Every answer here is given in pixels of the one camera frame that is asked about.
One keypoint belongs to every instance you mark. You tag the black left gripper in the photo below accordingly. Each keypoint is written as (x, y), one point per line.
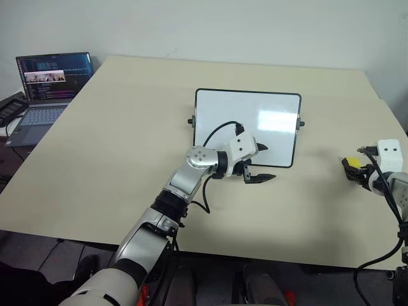
(246, 170)

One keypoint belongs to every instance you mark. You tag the open grey laptop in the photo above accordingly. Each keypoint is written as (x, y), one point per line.
(54, 79)

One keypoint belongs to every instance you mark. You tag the dark rounded shape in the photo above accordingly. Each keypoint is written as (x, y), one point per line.
(261, 287)

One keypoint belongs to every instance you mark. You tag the yellow block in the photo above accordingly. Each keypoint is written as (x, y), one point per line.
(353, 161)

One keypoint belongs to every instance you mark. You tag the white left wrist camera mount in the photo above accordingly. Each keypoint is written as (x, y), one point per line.
(242, 148)

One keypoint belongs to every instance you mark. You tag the black-framed small whiteboard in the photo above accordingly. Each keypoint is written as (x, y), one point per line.
(223, 108)

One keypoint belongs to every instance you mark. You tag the black round object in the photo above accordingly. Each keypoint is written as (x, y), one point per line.
(87, 266)

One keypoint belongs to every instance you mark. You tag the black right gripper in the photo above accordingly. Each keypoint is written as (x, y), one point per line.
(368, 175)

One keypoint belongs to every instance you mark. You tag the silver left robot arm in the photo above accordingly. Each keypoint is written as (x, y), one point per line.
(188, 178)

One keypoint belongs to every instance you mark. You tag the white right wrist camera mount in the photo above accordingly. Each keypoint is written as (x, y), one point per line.
(389, 153)

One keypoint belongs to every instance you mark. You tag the black caster wheel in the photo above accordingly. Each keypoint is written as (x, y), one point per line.
(392, 274)

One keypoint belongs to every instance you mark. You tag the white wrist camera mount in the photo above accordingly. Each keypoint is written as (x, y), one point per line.
(242, 148)
(389, 153)

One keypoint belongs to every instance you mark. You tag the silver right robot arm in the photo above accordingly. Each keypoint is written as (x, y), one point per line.
(398, 188)

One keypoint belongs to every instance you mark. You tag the black desk device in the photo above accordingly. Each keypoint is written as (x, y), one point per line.
(11, 106)

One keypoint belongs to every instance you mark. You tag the red clip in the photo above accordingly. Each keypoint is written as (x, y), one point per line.
(290, 296)
(145, 293)

